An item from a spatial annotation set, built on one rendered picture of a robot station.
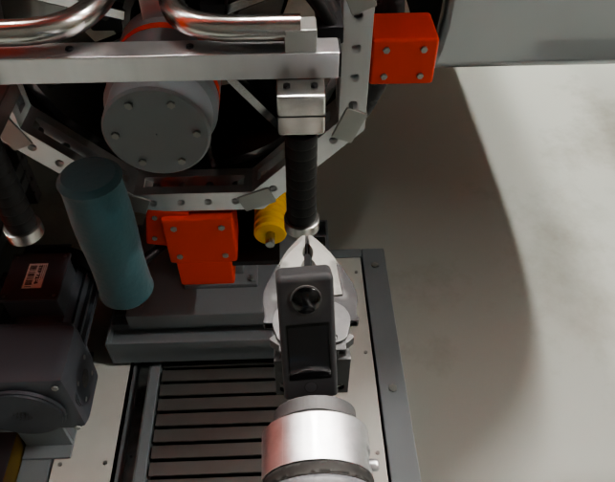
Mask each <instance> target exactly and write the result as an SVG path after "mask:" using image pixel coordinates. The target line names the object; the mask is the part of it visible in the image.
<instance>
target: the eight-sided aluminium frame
mask: <svg viewBox="0 0 615 482"><path fill-rule="evenodd" d="M376 6H377V2H376V0H340V7H341V14H342V20H343V26H344V32H343V42H342V43H341V44H340V45H341V52H342V54H341V75H340V77H337V83H336V98H335V99H334V100H333V101H332V102H330V103H329V104H328V105H327V106H326V107H325V113H326V117H325V131H324V133H323V134H318V162H317V164H318V166H319V165H320V164H322V163H323V162H324V161H326V160H327V159H328V158H330V157H331V156H332V155H333V154H335V153H336V152H337V151H338V150H340V149H341V148H342V147H344V146H345V145H346V144H347V143H349V142H353V140H354V138H355V137H357V136H358V135H359V134H361V133H362V131H363V130H364V128H365V119H366V117H367V110H366V104H367V93H368V81H369V70H370V58H371V47H372V35H373V24H374V12H375V7H376ZM17 86H18V88H19V91H20V96H19V98H18V100H17V102H16V104H15V106H14V108H13V110H12V112H11V115H10V117H9V119H8V122H7V124H6V126H5V128H4V130H3V132H2V134H1V136H0V138H1V141H2V142H4V143H6V144H8V145H9V146H10V147H11V149H12V150H14V151H15V150H18V151H20V152H22V153H24V154H25V155H27V156H29V157H31V158H32V159H34V160H36V161H38V162H39V163H41V164H44V165H46V166H47V167H48V168H50V169H52V170H53V171H55V172H57V173H60V172H61V171H62V170H63V169H64V168H65V167H66V166H67V165H68V164H70V163H72V162H74V161H76V160H78V159H81V158H86V157H102V158H106V159H110V160H112V161H115V162H116V163H117V164H119V165H120V167H121V170H122V178H123V181H124V184H125V187H126V190H127V193H128V196H129V199H130V201H131V205H132V208H133V211H134V212H139V213H143V214H146V213H147V211H148V210H149V209H150V210H160V211H194V210H231V209H244V210H245V211H249V210H252V209H263V208H265V207H266V206H268V205H269V204H271V203H274V202H276V199H277V198H278V197H279V196H280V195H282V194H283V193H284V192H286V169H285V164H286V163H285V142H284V143H282V144H281V145H280V146H279V147H278V148H276V149H275V150H274V151H273V152H272V153H270V154H269V155H268V156H267V157H266V158H264V159H263V160H262V161H261V162H260V163H259V164H257V165H256V166H255V167H252V168H220V169H186V170H183V171H179V172H174V173H153V172H148V171H144V170H143V171H141V170H138V169H135V168H134V167H132V166H130V165H129V164H127V163H125V162H123V161H122V160H120V159H118V158H117V157H115V156H114V155H112V154H110V153H109V152H107V151H105V150H104V149H102V148H100V147H99V146H97V145H96V144H94V143H92V142H90V141H88V140H87V139H85V138H83V137H82V136H80V135H79V134H78V133H76V132H75V131H73V130H71V129H70V128H68V127H67V126H65V125H63V124H62V123H60V122H58V121H57V120H54V119H53V118H51V117H50V116H48V115H46V114H45V113H43V112H41V111H40V110H38V109H37V108H35V107H33V106H32V105H31V104H30V101H29V98H28V96H27V93H26V91H25V88H24V85H23V84H17Z"/></svg>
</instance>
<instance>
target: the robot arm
mask: <svg viewBox="0 0 615 482"><path fill-rule="evenodd" d="M307 249H308V254H310V255H311V257H312V266H304V255H305V254H307ZM262 301H263V314H264V320H263V326H264V329H273V336H272V337H270V346H271V347H272V348H273V349H274V350H275V355H274V363H275V390H276V395H284V397H285V399H287V400H289V401H287V402H285V403H283V404H282V405H280V406H279V407H278V408H277V409H276V410H275V414H274V420H273V421H272V422H271V423H270V424H269V425H268V426H267V427H266V428H265V429H264V431H263V434H262V465H261V482H374V478H373V471H378V470H379V469H380V462H379V460H378V459H375V458H370V459H369V456H370V446H369V436H368V430H367V428H366V425H365V424H364V423H363V422H362V421H360V420H359V419H357V418H356V410H355V408H354V407H353V406H352V405H351V404H350V403H348V402H347V401H345V400H344V399H341V398H338V397H334V396H335V395H337V394H338V393H344V392H348V382H349V372H350V362H351V355H350V350H349V347H350V346H351V345H352V344H353V343H354V335H352V334H350V333H349V330H350V328H349V327H354V326H358V325H359V317H358V315H357V307H358V297H357V292H356V289H355V287H354V285H353V283H352V282H351V280H350V278H349V277H348V275H347V274H346V272H345V271H344V269H343V268H342V266H341V265H340V264H339V263H338V262H337V260H336V259H335V257H334V256H333V255H332V254H331V253H330V252H329V251H328V250H327V249H326V248H325V247H324V246H323V245H322V244H321V243H320V242H319V241H318V240H317V239H316V238H315V237H314V236H312V235H307V236H305V235H302V236H300V237H299V238H298V240H297V241H296V242H295V243H294V244H293V245H292V246H291V247H290V248H289V249H288V251H286V253H285V254H284V255H283V257H282V259H281V260H280V262H279V264H278V266H276V267H275V270H274V272H273V274H272V276H271V278H270V279H269V281H268V283H267V285H266V287H265V290H264V293H263V300H262ZM280 384H283V387H280ZM338 385H341V386H338Z"/></svg>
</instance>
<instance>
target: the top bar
mask: <svg viewBox="0 0 615 482"><path fill-rule="evenodd" d="M341 54H342V52H341V45H340V39H339V38H336V37H328V38H317V51H316V52H315V53H285V43H284V41H265V42H219V41H209V40H180V41H130V42H80V43H47V44H40V45H32V46H16V47H0V85H4V84H50V83H96V82H142V81H187V80H233V79H279V78H325V77H340V75H341Z"/></svg>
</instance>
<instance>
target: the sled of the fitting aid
mask: <svg viewBox="0 0 615 482"><path fill-rule="evenodd" d="M314 237H315V238H316V239H317V240H318V241H319V242H320V243H321V244H322V245H323V246H324V247H325V248H326V249H327V250H328V251H330V248H329V236H328V225H327V220H319V229H318V232H317V233H316V234H315V235H314ZM125 315H126V310H115V309H113V310H112V315H111V319H110V323H109V328H108V333H107V337H106V342H105V346H106V348H107V351H108V353H109V355H110V358H111V360H112V363H129V362H187V361H217V360H246V359H273V358H274V355H275V350H274V349H273V348H272V347H271V346H270V337H272V336H273V329H264V326H263V324H252V325H221V326H189V327H159V328H129V326H128V323H127V320H126V317H125Z"/></svg>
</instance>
